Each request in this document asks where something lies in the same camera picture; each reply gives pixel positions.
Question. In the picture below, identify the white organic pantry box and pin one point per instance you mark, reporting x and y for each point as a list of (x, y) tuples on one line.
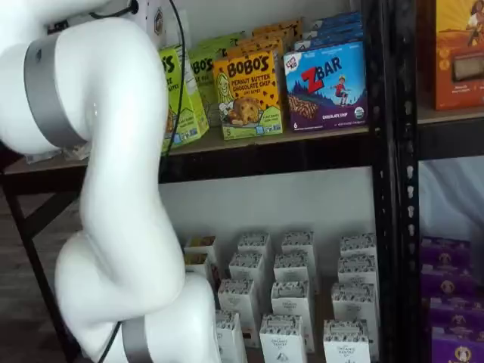
[(353, 302), (357, 268), (253, 244), (290, 302), (346, 344), (236, 298), (298, 242), (357, 246), (230, 336), (291, 266), (283, 340), (246, 266)]

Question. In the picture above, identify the white plastic sheet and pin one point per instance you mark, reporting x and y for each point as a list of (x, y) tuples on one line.
[(450, 196)]

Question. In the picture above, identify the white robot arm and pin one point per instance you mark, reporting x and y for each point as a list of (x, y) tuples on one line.
[(121, 170)]

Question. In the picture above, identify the white perforated gripper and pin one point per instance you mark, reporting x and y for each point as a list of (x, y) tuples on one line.
[(160, 26)]

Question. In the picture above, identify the wooden shelf board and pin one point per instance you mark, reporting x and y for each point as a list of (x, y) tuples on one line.
[(38, 167), (453, 115)]

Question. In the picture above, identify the blue Zbar box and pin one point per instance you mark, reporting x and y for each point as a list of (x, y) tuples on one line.
[(336, 28), (329, 38), (336, 17), (325, 87)]

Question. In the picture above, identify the large orange snack box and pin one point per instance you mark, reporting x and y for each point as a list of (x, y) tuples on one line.
[(457, 56)]

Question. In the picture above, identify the orange Bobo's peanut butter box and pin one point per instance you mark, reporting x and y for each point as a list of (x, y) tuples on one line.
[(272, 38), (246, 98), (261, 48), (278, 25)]

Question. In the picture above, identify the yellow label granola box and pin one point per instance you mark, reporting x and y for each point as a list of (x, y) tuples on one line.
[(200, 244), (196, 262)]

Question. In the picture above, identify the black metal shelf rack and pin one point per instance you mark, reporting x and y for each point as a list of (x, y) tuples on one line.
[(264, 157), (408, 189)]

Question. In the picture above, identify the granola bag orange label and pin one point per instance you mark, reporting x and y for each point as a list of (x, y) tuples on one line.
[(77, 151)]

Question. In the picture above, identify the purple snack box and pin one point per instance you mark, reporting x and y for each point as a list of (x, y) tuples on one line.
[(457, 314), (448, 283), (446, 251), (457, 349)]

